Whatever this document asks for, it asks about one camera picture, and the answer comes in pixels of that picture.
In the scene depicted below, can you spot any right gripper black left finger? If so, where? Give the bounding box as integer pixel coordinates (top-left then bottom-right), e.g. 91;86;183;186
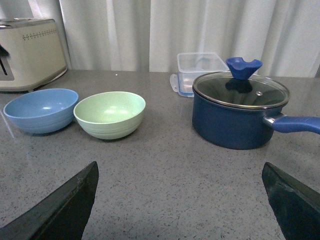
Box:
0;161;99;240

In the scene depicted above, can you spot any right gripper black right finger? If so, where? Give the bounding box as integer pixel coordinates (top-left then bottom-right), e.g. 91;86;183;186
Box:
261;162;320;240

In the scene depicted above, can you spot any blue bowl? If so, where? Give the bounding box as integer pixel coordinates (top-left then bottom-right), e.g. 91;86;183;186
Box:
3;88;79;134

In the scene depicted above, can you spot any green bowl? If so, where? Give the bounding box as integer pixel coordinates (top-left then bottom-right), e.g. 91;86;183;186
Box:
73;91;146;140

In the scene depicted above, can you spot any dark blue saucepan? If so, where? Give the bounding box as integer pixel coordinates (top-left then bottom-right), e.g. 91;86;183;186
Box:
192;87;320;150

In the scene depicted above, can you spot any glass pot lid blue knob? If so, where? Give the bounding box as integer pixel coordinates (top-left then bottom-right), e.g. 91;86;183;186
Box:
192;57;290;110

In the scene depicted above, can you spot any cream two-slot toaster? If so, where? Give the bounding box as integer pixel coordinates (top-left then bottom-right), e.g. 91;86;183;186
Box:
0;18;68;92

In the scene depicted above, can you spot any clear plastic food container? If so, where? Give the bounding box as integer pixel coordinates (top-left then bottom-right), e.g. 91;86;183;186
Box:
169;52;229;98

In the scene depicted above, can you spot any white curtain backdrop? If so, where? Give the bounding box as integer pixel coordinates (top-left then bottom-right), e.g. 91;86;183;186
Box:
0;0;320;77

